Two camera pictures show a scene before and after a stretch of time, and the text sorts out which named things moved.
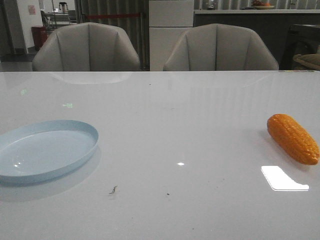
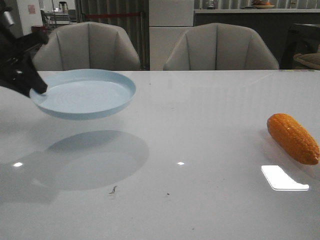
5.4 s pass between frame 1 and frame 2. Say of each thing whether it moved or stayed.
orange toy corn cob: stayed
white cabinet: stayed
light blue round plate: moved
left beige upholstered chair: stayed
